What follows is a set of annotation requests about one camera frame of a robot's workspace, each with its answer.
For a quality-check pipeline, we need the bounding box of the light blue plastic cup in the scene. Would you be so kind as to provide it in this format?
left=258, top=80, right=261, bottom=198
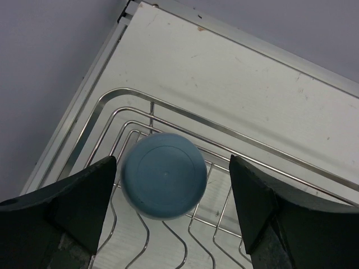
left=121, top=133, right=208, bottom=220

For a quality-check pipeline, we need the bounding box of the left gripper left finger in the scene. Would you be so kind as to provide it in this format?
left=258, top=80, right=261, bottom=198
left=1, top=156, right=117, bottom=268

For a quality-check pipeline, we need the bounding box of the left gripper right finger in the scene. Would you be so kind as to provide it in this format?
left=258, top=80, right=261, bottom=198
left=229, top=155, right=358, bottom=268

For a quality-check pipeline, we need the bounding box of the wire dish rack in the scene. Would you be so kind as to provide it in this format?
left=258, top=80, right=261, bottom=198
left=56, top=87, right=359, bottom=269

